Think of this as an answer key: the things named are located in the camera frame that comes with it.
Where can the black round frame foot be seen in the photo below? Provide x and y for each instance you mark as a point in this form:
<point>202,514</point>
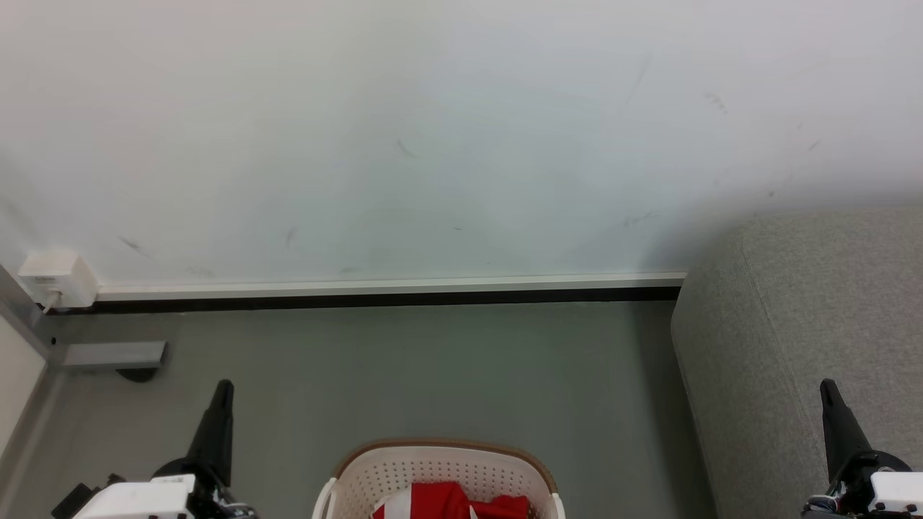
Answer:
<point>137,374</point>

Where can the white perforated laundry basket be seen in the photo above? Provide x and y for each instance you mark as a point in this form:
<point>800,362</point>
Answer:
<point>433,465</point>

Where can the grey fabric sofa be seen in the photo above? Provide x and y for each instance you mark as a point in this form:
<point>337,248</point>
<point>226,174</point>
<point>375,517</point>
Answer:
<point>793,324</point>

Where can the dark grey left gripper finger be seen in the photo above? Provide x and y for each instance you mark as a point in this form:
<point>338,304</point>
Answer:
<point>225,447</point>
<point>208,440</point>

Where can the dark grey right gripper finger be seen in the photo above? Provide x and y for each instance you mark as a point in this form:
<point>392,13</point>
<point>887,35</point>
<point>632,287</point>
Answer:
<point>852,443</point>
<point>833,443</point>

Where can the white wall socket box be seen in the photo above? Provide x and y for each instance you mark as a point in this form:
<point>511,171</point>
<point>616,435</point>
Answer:
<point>58,275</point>

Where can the grey metal frame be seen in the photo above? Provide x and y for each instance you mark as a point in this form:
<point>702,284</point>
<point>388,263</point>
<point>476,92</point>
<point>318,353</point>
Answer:
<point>115,355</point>

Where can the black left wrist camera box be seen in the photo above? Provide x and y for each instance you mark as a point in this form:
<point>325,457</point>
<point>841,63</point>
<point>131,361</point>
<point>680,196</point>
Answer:
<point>72,499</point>

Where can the red and white clothing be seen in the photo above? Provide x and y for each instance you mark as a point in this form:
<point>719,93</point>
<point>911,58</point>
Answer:
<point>440,503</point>

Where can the white flat panel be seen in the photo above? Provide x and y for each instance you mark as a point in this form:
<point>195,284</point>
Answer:
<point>16,375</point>

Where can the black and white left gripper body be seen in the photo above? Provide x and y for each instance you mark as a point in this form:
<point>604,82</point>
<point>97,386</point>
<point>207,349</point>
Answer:
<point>144,499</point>

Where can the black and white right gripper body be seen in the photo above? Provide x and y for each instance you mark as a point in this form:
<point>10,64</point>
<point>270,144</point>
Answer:
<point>890,486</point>

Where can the white baseboard strip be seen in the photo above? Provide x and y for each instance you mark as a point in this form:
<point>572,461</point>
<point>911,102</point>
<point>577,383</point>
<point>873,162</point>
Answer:
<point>389,285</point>

